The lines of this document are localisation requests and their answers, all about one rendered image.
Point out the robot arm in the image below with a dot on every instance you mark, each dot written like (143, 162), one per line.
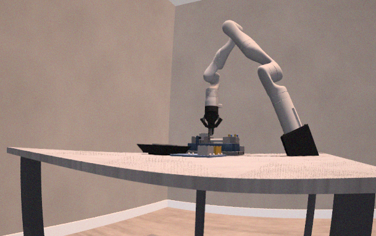
(268, 73)

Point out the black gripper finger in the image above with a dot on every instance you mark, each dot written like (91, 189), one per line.
(208, 122)
(213, 125)

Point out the orange rectangular block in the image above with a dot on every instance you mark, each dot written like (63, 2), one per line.
(217, 149)

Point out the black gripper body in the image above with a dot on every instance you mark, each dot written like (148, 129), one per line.
(211, 111)

